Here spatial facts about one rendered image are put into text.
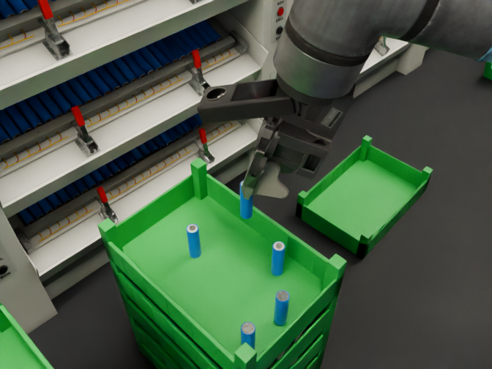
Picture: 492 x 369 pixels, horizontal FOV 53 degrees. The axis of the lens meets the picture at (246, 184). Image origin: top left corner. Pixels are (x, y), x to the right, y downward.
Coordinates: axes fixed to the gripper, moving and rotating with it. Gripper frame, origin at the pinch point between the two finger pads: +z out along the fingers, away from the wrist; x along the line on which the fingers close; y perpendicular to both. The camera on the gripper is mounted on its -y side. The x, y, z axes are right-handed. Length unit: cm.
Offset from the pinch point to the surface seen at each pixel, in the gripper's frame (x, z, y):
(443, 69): 114, 35, 53
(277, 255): -3.9, 7.7, 7.9
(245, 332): -17.2, 6.8, 6.1
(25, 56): 10.0, 1.3, -37.5
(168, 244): -2.1, 17.3, -8.1
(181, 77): 36.8, 16.0, -19.4
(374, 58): 91, 27, 25
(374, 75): 98, 36, 29
